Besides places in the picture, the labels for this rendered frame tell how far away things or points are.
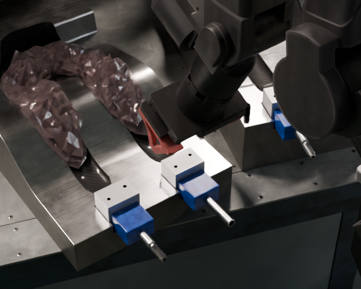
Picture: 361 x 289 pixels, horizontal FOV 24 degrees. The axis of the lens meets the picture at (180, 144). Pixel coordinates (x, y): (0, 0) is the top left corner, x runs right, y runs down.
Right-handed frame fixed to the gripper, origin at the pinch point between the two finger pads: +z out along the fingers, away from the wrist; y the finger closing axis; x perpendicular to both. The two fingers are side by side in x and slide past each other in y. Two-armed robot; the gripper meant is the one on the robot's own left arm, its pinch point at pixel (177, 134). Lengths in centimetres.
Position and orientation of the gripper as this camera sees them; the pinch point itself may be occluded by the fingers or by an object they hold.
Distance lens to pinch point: 102.9
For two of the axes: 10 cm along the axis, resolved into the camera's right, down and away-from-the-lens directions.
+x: 5.4, 8.1, -2.2
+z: -2.8, 4.2, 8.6
